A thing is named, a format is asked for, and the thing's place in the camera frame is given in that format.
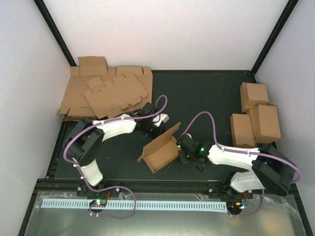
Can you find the stack of flat cardboard blanks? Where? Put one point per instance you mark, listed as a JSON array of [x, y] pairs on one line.
[[74, 104]]

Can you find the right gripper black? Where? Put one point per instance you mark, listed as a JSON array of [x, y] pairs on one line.
[[183, 160]]

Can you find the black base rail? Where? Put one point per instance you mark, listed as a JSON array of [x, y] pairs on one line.
[[213, 189]]

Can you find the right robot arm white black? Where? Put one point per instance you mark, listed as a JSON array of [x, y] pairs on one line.
[[264, 167]]

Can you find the left black frame post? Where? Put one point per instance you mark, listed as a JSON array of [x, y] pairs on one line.
[[44, 11]]

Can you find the right controller board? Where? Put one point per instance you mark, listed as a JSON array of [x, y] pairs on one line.
[[238, 205]]

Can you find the right black frame post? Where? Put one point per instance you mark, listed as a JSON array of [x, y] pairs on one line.
[[286, 13]]

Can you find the folded cardboard box small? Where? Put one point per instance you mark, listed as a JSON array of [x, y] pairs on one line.
[[242, 132]]

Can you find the left controller board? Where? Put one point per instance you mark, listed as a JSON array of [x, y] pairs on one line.
[[98, 203]]

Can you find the black frame post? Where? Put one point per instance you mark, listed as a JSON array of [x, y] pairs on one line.
[[44, 11], [286, 13]]

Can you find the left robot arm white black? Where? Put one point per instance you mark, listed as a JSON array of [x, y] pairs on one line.
[[82, 144]]

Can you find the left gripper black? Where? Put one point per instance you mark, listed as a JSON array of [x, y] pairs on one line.
[[162, 130]]

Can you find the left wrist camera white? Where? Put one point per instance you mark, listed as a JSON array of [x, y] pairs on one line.
[[160, 119]]

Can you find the controller board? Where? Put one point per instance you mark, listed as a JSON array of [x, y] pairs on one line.
[[238, 205], [98, 203]]

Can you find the white slotted cable duct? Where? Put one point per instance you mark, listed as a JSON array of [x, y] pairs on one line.
[[137, 205]]

